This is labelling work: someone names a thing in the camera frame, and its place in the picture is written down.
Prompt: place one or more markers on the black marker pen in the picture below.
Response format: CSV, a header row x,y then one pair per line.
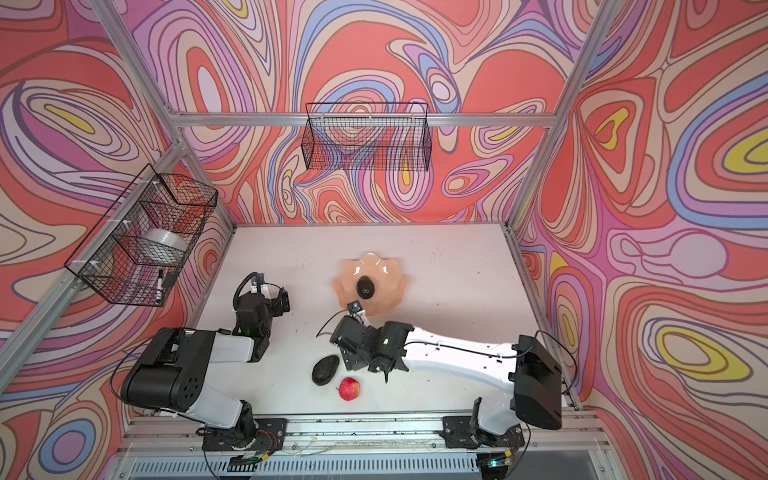
x,y
159,289

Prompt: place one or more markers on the back black wire basket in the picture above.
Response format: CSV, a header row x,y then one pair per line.
x,y
367,136

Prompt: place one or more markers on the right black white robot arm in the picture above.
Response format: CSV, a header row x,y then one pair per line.
x,y
526,376

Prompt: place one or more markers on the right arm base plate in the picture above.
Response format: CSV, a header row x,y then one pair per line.
x,y
460,432

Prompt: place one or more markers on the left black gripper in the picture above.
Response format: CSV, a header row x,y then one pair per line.
x,y
275,305

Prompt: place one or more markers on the dark fake avocado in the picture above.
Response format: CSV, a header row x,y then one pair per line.
x,y
325,370
365,288

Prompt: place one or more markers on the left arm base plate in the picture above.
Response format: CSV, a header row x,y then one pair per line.
x,y
265,435

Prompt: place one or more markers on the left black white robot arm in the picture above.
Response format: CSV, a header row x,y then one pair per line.
x,y
170,374

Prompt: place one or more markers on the black wire basket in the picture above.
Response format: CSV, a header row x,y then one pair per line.
x,y
122,268
367,136

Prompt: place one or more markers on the pink lotus fruit bowl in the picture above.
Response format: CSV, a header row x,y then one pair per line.
x,y
378,284

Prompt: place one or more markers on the red fake apple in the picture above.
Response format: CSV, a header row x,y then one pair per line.
x,y
349,389

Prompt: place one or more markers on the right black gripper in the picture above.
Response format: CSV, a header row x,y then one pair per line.
x,y
351,362

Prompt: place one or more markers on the aluminium front rail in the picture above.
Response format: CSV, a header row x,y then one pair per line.
x,y
389,432

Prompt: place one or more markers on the left black wire basket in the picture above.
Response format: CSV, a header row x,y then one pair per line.
x,y
122,268

